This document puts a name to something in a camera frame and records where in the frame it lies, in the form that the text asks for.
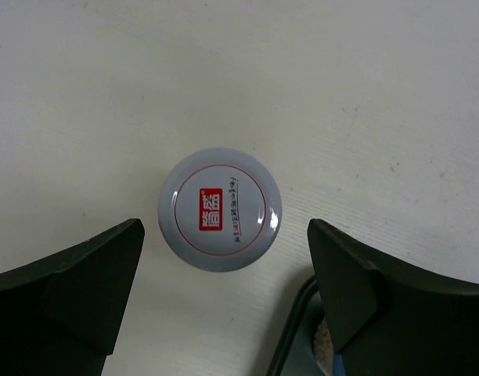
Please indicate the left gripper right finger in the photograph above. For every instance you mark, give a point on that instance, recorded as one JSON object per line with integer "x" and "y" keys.
{"x": 389, "y": 317}

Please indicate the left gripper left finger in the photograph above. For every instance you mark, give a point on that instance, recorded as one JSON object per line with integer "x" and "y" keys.
{"x": 61, "y": 315}

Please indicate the blue label sago bottle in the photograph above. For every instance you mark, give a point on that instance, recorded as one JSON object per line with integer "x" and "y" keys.
{"x": 325, "y": 344}

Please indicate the small dark spice jar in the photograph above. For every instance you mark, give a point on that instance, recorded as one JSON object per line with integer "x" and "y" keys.
{"x": 219, "y": 209}

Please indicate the black rectangular tray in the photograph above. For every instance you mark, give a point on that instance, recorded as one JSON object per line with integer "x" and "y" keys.
{"x": 295, "y": 351}

